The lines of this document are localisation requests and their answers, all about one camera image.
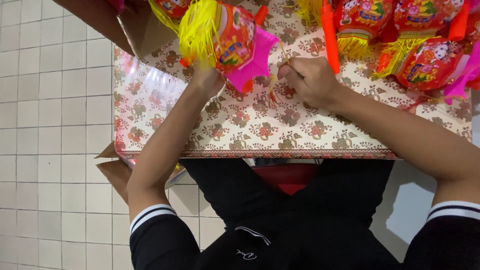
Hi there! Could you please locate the person's left hand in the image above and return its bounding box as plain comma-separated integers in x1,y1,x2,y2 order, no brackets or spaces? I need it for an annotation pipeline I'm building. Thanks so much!
190,62,226,100

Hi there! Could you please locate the person's right hand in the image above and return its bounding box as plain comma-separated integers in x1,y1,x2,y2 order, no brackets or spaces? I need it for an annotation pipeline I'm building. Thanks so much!
277,56,341,112

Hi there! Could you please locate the thin yellow string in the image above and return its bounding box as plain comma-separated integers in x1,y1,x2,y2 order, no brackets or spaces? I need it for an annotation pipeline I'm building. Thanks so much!
279,40,292,67

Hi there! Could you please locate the red lantern with pink star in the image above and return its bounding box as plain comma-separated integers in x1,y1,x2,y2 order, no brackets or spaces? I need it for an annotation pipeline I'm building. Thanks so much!
395,37,480,106
178,0,281,94

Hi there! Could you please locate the orange plastic lantern stick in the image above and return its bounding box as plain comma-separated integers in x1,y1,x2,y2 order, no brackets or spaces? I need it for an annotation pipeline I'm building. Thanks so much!
448,0,472,42
320,0,341,74

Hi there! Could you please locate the floral plastic tablecloth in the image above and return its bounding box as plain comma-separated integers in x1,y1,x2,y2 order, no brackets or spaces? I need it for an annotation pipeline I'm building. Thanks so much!
113,0,473,160

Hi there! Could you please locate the loose yellow tassel fringe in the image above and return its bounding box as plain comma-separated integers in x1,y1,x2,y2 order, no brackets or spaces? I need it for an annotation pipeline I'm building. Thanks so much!
295,0,324,26

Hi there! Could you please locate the red lantern with yellow tassel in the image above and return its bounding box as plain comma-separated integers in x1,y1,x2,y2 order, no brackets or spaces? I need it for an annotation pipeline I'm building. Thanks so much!
333,0,395,59
148,0,193,34
371,0,466,79

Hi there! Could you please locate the red plastic stool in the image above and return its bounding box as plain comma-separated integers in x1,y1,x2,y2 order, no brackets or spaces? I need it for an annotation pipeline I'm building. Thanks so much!
251,163,322,196

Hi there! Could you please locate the large brown cardboard box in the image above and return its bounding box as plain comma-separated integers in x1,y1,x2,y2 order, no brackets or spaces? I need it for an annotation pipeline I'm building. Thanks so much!
52,0,244,60

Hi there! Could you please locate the person's black white-striped shirt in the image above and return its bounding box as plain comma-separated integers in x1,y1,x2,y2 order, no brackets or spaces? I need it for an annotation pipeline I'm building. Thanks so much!
129,200,480,270

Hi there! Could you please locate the pink plastic piece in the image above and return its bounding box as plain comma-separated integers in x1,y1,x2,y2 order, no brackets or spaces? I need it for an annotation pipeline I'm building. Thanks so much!
108,0,127,15

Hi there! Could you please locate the small brown cardboard box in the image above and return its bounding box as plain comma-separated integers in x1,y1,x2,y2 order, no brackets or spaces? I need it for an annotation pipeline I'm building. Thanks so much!
95,142,188,206

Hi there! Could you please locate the red tassel cord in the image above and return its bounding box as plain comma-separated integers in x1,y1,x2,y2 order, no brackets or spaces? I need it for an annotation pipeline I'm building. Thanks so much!
267,74,281,105

